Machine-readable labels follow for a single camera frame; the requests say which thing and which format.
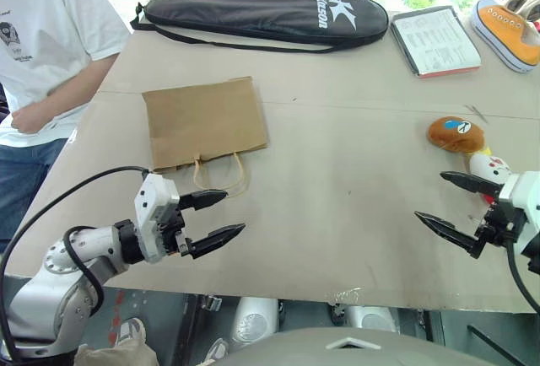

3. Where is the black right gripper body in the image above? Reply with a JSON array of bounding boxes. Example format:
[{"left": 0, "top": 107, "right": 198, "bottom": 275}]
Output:
[{"left": 474, "top": 196, "right": 527, "bottom": 252}]

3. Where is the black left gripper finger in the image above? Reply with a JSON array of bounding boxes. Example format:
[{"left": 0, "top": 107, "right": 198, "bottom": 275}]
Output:
[
  {"left": 185, "top": 223, "right": 247, "bottom": 261},
  {"left": 178, "top": 189, "right": 230, "bottom": 213}
]

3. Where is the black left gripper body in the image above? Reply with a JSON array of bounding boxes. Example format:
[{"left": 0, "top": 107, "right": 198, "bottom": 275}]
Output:
[{"left": 157, "top": 196, "right": 195, "bottom": 257}]

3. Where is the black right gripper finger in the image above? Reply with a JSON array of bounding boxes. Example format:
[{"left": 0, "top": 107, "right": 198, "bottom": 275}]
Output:
[
  {"left": 413, "top": 211, "right": 487, "bottom": 261},
  {"left": 439, "top": 170, "right": 504, "bottom": 197}
]

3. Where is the black racket bag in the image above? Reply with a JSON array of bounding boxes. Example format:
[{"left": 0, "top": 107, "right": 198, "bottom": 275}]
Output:
[{"left": 129, "top": 0, "right": 390, "bottom": 54}]

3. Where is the person's bare hand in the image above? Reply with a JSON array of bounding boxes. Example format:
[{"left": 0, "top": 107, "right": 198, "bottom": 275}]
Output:
[{"left": 10, "top": 103, "right": 44, "bottom": 134}]

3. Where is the white plush toy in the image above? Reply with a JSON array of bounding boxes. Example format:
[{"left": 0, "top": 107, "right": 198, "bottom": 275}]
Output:
[{"left": 463, "top": 145, "right": 515, "bottom": 206}]

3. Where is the brown plush toy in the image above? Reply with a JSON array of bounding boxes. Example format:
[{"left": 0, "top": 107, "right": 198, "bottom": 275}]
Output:
[{"left": 426, "top": 116, "right": 486, "bottom": 153}]

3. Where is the white rounded robot leg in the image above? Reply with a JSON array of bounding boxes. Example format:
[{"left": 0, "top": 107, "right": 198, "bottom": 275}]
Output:
[
  {"left": 230, "top": 296, "right": 280, "bottom": 347},
  {"left": 344, "top": 305, "right": 401, "bottom": 334}
]

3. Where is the grey and white sneaker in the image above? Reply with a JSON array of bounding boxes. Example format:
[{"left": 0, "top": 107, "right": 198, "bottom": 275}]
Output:
[{"left": 201, "top": 337, "right": 230, "bottom": 362}]

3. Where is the clear tape patch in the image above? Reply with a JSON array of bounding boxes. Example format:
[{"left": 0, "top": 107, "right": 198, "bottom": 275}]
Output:
[{"left": 325, "top": 287, "right": 365, "bottom": 306}]

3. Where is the tan fabric bundle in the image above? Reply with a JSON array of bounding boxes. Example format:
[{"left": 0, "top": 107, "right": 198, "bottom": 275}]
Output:
[{"left": 73, "top": 337, "right": 160, "bottom": 366}]

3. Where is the white printed notebook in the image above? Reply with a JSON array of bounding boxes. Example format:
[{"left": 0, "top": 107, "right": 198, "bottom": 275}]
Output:
[{"left": 389, "top": 4, "right": 483, "bottom": 78}]

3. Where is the orange canvas sneaker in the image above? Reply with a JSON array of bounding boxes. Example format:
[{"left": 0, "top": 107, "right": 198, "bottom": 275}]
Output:
[{"left": 469, "top": 0, "right": 540, "bottom": 74}]

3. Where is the grey robot torso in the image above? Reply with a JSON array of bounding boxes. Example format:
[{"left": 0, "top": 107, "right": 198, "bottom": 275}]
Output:
[{"left": 206, "top": 326, "right": 510, "bottom": 366}]

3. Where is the beige shoe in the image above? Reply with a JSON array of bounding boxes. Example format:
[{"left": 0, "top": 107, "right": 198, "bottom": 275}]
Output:
[{"left": 500, "top": 0, "right": 540, "bottom": 30}]

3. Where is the person in white T-shirt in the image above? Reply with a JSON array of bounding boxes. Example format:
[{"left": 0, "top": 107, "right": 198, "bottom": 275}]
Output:
[{"left": 0, "top": 0, "right": 132, "bottom": 254}]

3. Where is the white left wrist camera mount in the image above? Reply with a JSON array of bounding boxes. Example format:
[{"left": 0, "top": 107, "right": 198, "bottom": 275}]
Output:
[{"left": 133, "top": 173, "right": 181, "bottom": 264}]

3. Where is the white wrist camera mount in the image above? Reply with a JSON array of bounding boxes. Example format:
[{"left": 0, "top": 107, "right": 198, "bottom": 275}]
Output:
[
  {"left": 133, "top": 173, "right": 181, "bottom": 264},
  {"left": 496, "top": 170, "right": 540, "bottom": 258}
]

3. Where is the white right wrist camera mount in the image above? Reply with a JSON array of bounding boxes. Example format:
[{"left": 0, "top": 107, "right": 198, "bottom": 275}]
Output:
[{"left": 496, "top": 170, "right": 540, "bottom": 258}]

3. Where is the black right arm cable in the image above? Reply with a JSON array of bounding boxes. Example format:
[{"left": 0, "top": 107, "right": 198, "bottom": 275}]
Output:
[{"left": 505, "top": 237, "right": 540, "bottom": 315}]

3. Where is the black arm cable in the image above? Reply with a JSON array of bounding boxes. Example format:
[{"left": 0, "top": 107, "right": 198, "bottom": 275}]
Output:
[
  {"left": 0, "top": 165, "right": 151, "bottom": 362},
  {"left": 505, "top": 237, "right": 540, "bottom": 315}
]

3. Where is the brown paper bag with handles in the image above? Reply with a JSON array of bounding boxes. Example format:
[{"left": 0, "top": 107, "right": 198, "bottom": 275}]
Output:
[{"left": 141, "top": 75, "right": 271, "bottom": 196}]

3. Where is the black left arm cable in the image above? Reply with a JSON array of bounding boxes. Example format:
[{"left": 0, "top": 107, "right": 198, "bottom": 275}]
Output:
[{"left": 0, "top": 165, "right": 151, "bottom": 362}]

